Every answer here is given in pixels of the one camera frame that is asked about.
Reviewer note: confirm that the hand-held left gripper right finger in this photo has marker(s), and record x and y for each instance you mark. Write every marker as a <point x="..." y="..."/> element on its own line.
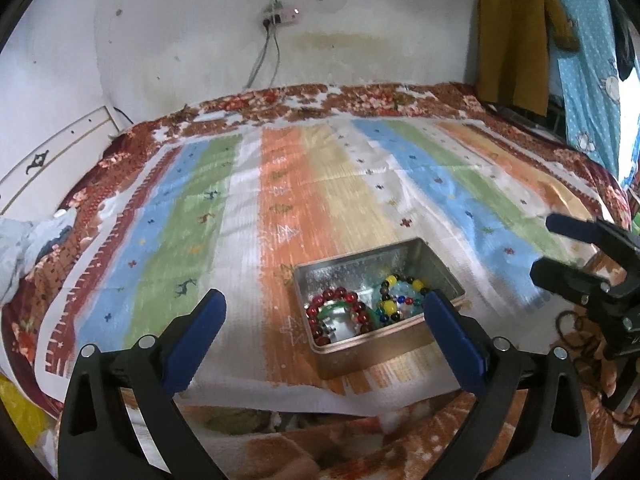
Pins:
<point x="450" y="340"/>

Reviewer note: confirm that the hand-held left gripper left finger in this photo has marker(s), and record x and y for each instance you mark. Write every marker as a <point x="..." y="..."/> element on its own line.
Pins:
<point x="205" y="340"/>

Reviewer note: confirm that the green jade bangle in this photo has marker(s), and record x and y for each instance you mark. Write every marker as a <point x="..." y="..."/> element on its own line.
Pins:
<point x="330" y="309"/>

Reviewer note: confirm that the dark hanging garment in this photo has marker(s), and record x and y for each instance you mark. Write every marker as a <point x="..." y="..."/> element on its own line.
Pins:
<point x="626" y="45"/>

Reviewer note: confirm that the yellow bag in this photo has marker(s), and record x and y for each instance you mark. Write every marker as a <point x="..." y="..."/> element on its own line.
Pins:
<point x="20" y="410"/>

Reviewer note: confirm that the metal tin box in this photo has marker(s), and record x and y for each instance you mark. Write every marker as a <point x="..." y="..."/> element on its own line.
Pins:
<point x="380" y="355"/>

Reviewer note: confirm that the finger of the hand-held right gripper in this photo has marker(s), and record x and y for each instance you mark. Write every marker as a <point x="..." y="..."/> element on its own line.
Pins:
<point x="575" y="226"/>
<point x="560" y="275"/>

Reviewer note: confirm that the white power strip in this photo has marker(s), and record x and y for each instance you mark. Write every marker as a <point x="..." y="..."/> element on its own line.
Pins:
<point x="285" y="16"/>

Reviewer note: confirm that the mustard hanging garment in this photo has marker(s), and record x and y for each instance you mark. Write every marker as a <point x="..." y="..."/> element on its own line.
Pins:
<point x="510" y="35"/>

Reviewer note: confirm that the blue printed curtain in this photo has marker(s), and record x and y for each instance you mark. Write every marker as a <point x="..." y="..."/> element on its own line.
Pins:
<point x="585" y="60"/>

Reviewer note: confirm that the grey crumpled cloth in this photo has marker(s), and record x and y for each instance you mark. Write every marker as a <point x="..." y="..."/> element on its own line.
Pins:
<point x="20" y="255"/>

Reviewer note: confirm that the white headboard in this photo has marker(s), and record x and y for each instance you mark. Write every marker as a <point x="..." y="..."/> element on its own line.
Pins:
<point x="60" y="150"/>

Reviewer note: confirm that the striped patterned cloth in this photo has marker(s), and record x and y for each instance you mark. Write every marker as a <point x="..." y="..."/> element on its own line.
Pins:
<point x="350" y="440"/>

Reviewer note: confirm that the striped printed cloth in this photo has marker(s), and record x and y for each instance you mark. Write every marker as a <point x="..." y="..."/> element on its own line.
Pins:
<point x="175" y="240"/>

